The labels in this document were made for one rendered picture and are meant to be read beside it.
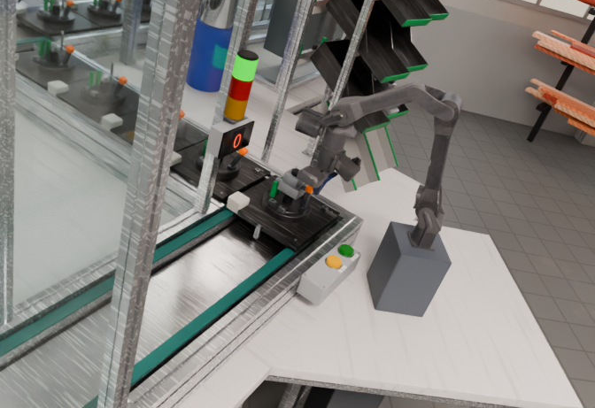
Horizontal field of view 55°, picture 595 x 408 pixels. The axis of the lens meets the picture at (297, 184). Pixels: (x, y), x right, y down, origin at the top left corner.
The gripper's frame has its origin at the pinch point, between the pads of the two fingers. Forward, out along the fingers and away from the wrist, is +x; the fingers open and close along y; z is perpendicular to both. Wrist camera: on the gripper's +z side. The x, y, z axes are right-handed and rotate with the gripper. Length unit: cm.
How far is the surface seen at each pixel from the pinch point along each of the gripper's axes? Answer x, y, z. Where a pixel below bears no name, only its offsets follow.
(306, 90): 23, 102, -61
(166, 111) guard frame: -51, -84, 15
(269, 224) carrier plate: 12.5, -10.3, -5.8
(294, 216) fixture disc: 10.5, -4.1, -2.3
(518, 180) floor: 110, 330, 32
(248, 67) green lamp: -30.0, -20.7, -16.8
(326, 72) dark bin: -20.1, 23.1, -18.3
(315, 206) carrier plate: 12.5, 8.2, -2.1
